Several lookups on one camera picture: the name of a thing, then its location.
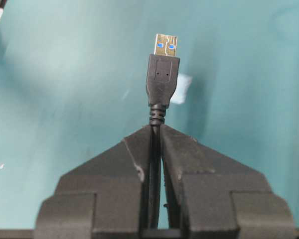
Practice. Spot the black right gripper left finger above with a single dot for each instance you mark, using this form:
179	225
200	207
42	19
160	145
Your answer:
104	198

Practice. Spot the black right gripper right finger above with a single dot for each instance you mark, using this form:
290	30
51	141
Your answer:
212	196

